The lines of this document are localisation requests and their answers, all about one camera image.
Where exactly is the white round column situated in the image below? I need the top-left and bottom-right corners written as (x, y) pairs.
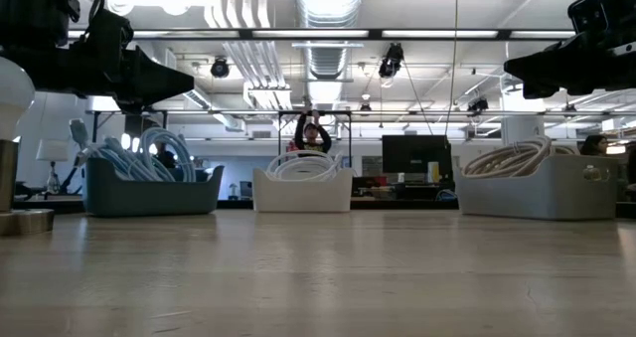
top-left (500, 115), bottom-right (547, 149)

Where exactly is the white plastic bin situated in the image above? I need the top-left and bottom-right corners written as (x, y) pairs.
top-left (251, 166), bottom-right (354, 214)

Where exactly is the brass lamp with white bulb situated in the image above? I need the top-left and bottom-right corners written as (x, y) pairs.
top-left (0, 56), bottom-right (55, 237)

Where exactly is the white shade table lamp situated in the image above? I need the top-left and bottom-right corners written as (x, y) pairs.
top-left (35, 138), bottom-right (71, 195)

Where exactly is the black ceiling spotlight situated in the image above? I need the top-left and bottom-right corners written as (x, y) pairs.
top-left (466, 96), bottom-right (491, 114)
top-left (378, 42), bottom-right (404, 79)
top-left (210, 57), bottom-right (231, 79)

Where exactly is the overhead light bar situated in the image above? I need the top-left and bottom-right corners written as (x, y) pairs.
top-left (67, 27), bottom-right (577, 42)

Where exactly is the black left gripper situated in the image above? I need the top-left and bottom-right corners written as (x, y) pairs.
top-left (0, 46), bottom-right (196, 113)

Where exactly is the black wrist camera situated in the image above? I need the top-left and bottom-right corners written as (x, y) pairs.
top-left (81, 7), bottom-right (135, 55)
top-left (567, 0), bottom-right (636, 36)

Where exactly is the grey plastic bin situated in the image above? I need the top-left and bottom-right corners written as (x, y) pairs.
top-left (454, 152), bottom-right (620, 222)

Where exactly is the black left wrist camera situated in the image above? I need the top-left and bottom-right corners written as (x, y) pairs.
top-left (81, 7), bottom-right (135, 55)

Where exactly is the black metal frame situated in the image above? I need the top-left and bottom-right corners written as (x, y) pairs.
top-left (88, 108), bottom-right (170, 144)
top-left (276, 109), bottom-right (354, 169)

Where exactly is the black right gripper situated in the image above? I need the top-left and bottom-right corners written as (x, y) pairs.
top-left (503, 28), bottom-right (636, 100)

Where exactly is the black computer monitor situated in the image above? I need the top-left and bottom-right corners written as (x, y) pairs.
top-left (381, 134), bottom-right (453, 175)

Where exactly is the beige HDMI cable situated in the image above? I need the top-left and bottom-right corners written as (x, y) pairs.
top-left (461, 136), bottom-right (577, 179)

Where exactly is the teal plastic bin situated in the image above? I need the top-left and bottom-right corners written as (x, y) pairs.
top-left (81, 156), bottom-right (226, 218)

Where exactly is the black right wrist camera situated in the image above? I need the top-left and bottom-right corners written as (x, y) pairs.
top-left (567, 0), bottom-right (636, 36)

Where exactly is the person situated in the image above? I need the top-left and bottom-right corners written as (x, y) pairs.
top-left (153, 142), bottom-right (178, 169)
top-left (292, 108), bottom-right (333, 155)
top-left (579, 134), bottom-right (610, 157)

